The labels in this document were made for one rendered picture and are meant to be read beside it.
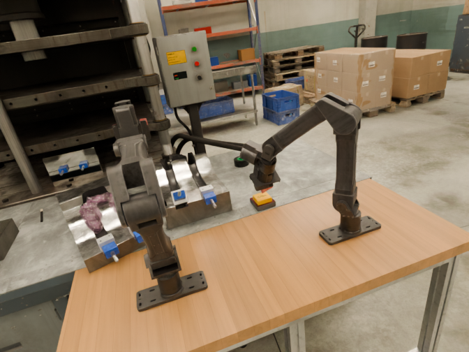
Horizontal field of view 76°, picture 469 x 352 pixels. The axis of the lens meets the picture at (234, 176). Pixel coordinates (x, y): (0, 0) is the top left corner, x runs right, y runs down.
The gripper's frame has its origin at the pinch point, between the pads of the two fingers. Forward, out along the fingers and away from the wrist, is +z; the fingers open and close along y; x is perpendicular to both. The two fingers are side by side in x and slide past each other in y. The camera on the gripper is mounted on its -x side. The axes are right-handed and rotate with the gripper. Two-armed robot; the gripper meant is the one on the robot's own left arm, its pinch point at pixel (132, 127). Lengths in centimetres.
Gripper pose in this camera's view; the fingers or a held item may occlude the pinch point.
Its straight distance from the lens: 109.9
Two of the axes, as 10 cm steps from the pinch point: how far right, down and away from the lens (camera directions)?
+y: -9.4, 2.5, -2.3
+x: 1.4, 9.0, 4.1
